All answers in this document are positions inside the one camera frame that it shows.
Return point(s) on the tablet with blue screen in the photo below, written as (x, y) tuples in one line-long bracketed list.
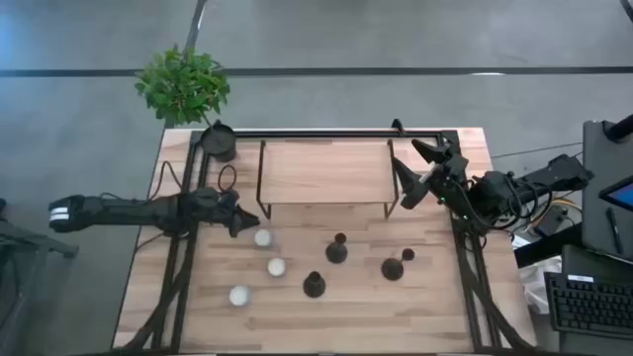
[(620, 194)]

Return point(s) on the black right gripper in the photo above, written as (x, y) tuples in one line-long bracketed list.
[(450, 183)]

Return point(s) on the green leafy potted plant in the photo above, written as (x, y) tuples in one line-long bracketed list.
[(183, 89)]

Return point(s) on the black small frame clamp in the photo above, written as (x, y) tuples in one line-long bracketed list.
[(397, 126)]

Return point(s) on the white plastic bag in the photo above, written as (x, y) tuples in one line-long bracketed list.
[(534, 287)]

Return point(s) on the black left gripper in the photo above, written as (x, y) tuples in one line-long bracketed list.
[(217, 207)]

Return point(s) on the wooden riser shelf black legs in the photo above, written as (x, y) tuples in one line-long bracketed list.
[(326, 173)]

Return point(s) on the black round pole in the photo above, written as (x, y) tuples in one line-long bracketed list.
[(620, 127)]

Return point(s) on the grey side desk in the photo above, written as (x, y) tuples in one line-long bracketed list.
[(596, 163)]

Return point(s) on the black pen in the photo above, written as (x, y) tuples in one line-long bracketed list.
[(613, 223)]

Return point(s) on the black metal candlestick holder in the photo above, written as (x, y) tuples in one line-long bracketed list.
[(336, 253), (314, 286), (392, 269)]

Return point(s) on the black computer keyboard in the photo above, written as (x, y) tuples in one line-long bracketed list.
[(593, 304)]

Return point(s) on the black metal rig frame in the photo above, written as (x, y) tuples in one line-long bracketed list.
[(321, 134)]

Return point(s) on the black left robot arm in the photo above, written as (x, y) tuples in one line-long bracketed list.
[(123, 212)]

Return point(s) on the dark grey cart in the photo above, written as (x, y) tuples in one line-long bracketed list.
[(29, 242)]

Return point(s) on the black plant pot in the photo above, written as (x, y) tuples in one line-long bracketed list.
[(217, 141)]

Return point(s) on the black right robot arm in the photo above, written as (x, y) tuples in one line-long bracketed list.
[(559, 173)]

